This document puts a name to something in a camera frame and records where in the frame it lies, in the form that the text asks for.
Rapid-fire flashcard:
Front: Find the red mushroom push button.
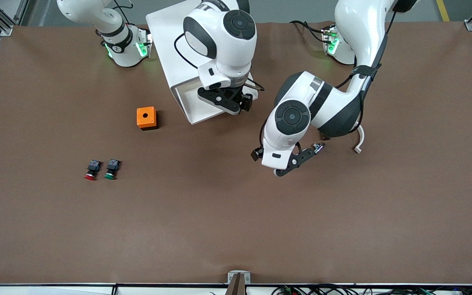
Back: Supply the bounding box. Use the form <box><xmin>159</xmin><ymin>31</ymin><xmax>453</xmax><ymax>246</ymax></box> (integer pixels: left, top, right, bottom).
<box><xmin>84</xmin><ymin>160</ymin><xmax>102</xmax><ymax>181</ymax></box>

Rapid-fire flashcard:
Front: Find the green mushroom push button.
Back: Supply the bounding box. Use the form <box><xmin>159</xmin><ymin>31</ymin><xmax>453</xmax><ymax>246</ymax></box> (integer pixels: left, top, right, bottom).
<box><xmin>104</xmin><ymin>159</ymin><xmax>121</xmax><ymax>180</ymax></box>

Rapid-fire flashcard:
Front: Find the white table edge rail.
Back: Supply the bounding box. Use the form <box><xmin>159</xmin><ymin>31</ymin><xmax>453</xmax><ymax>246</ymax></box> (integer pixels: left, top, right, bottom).
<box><xmin>0</xmin><ymin>283</ymin><xmax>472</xmax><ymax>295</ymax></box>

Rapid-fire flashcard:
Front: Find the orange box with hole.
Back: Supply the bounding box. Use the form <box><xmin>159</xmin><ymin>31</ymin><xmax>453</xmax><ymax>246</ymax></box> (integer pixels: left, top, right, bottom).
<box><xmin>136</xmin><ymin>107</ymin><xmax>159</xmax><ymax>131</ymax></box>

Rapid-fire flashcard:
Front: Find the grey metal bracket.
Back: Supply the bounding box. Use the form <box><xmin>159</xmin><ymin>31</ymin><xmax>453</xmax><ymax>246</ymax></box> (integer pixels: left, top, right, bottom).
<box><xmin>227</xmin><ymin>271</ymin><xmax>251</xmax><ymax>284</ymax></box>

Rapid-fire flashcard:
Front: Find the black cable bundle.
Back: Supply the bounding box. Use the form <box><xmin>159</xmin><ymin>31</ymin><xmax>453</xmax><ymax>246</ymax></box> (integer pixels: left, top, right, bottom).
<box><xmin>271</xmin><ymin>284</ymin><xmax>472</xmax><ymax>295</ymax></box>

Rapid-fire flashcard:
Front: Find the white curved plastic clamp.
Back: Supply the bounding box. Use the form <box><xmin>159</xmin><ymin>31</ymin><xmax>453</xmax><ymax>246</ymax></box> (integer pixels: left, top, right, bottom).
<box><xmin>353</xmin><ymin>125</ymin><xmax>365</xmax><ymax>154</ymax></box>

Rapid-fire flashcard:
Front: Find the black arm base cable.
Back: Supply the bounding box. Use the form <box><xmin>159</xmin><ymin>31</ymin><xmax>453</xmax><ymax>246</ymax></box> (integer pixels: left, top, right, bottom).
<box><xmin>289</xmin><ymin>20</ymin><xmax>327</xmax><ymax>43</ymax></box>

